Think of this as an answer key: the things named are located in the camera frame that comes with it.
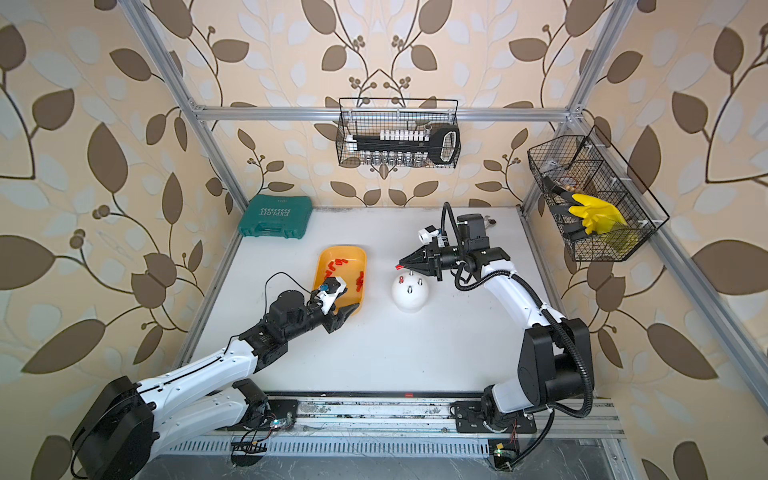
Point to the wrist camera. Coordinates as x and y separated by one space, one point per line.
431 234
332 287

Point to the yellow rubber glove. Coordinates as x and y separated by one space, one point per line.
600 217

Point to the black wire basket right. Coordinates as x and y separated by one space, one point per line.
589 164

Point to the black pliers in basket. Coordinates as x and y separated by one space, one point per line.
571 224

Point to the white dome with screws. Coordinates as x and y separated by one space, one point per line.
410 291

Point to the black wire basket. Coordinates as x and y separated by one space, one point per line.
589 164
369 115

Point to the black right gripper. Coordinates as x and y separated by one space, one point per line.
428 263

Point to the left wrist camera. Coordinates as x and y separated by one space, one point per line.
332 287

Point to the black wire basket back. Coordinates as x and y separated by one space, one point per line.
369 115

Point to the socket set holder rail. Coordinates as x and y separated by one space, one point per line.
430 145

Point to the green plastic tool case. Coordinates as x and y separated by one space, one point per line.
276 216

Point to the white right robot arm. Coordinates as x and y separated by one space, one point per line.
554 370

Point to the yellow plastic tray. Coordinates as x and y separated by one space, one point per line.
357 261

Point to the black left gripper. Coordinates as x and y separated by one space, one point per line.
327 314

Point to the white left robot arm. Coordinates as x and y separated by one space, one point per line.
131 423

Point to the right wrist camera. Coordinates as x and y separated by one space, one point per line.
431 234

